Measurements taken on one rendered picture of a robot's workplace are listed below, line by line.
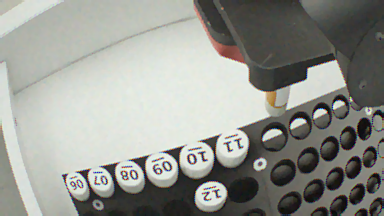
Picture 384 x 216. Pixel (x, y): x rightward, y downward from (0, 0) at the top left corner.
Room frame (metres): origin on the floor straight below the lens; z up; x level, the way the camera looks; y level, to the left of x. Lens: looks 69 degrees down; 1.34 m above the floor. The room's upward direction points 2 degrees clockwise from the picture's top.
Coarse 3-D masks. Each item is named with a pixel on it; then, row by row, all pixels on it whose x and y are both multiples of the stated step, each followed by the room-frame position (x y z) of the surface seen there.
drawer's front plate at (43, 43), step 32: (32, 0) 0.22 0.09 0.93; (64, 0) 0.22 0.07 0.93; (96, 0) 0.22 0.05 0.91; (128, 0) 0.23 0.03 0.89; (160, 0) 0.24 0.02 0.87; (192, 0) 0.24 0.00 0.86; (0, 32) 0.20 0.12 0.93; (32, 32) 0.21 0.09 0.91; (64, 32) 0.22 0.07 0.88; (96, 32) 0.22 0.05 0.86; (128, 32) 0.23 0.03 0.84; (32, 64) 0.21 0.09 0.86; (64, 64) 0.22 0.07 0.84
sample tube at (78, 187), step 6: (72, 174) 0.13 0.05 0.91; (78, 174) 0.13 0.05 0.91; (66, 180) 0.13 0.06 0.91; (72, 180) 0.13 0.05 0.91; (78, 180) 0.13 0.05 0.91; (84, 180) 0.13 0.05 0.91; (72, 186) 0.12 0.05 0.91; (78, 186) 0.13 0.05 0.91; (84, 186) 0.13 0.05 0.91; (72, 192) 0.12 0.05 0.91; (78, 192) 0.12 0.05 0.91; (84, 192) 0.12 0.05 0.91; (78, 198) 0.12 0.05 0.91; (84, 198) 0.12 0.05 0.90
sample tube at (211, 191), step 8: (208, 184) 0.13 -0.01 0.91; (216, 184) 0.13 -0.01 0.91; (200, 192) 0.13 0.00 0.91; (208, 192) 0.13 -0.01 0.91; (216, 192) 0.13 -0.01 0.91; (224, 192) 0.13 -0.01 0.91; (200, 200) 0.13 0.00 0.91; (208, 200) 0.13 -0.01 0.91; (216, 200) 0.13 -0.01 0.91; (224, 200) 0.13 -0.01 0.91; (200, 208) 0.13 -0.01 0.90; (208, 208) 0.12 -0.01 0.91; (216, 208) 0.12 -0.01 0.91
